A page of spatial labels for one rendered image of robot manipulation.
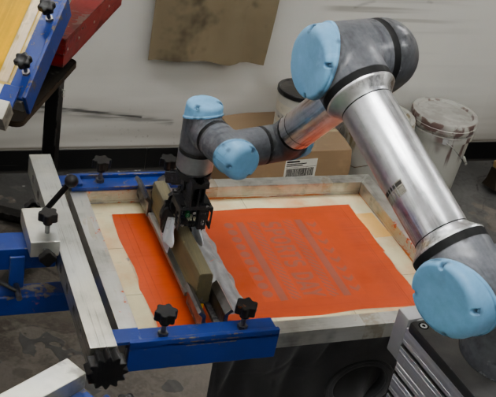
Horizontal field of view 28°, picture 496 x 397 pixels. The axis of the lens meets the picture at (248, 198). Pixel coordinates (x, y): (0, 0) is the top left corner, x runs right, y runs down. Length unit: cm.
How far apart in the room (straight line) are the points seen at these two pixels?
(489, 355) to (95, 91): 288
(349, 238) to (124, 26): 196
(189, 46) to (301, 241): 193
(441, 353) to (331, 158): 271
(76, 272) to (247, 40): 241
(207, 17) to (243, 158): 231
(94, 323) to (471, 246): 74
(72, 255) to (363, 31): 78
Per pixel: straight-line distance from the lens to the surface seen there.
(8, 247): 200
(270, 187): 243
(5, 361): 331
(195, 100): 192
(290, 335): 197
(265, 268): 218
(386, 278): 226
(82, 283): 192
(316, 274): 221
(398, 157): 145
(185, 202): 200
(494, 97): 501
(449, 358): 157
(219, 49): 416
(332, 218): 242
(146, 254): 217
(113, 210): 230
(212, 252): 220
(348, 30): 154
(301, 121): 183
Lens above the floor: 218
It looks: 30 degrees down
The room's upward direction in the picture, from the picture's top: 11 degrees clockwise
